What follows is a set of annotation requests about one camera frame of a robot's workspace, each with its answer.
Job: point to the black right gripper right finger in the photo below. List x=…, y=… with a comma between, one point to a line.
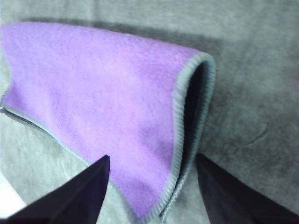
x=233, y=200

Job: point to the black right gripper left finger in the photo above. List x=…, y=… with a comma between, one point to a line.
x=70, y=203

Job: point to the purple towel with grey hem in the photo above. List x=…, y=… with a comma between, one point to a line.
x=93, y=93

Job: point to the grey table cloth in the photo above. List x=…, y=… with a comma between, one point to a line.
x=252, y=70

